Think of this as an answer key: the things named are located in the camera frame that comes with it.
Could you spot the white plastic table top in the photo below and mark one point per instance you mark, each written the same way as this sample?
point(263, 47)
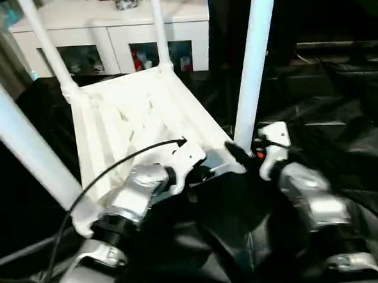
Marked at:
point(135, 96)

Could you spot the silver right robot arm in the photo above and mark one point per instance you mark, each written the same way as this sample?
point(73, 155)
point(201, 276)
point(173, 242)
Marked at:
point(310, 185)

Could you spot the black mat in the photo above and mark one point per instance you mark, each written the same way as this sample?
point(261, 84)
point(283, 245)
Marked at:
point(335, 123)

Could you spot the black cabinet gold label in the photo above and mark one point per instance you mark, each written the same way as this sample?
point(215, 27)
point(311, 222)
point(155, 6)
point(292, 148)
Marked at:
point(223, 24)

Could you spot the white glass-door cabinet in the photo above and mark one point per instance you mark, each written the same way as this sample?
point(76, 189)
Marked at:
point(110, 11)

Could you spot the dark grey bundle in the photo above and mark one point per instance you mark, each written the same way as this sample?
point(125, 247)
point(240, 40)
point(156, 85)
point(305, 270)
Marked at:
point(126, 2)

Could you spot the grey curtain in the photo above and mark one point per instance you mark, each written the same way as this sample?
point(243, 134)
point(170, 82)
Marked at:
point(14, 62)

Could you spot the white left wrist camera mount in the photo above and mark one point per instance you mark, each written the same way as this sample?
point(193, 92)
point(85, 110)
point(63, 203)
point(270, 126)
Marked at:
point(189, 154)

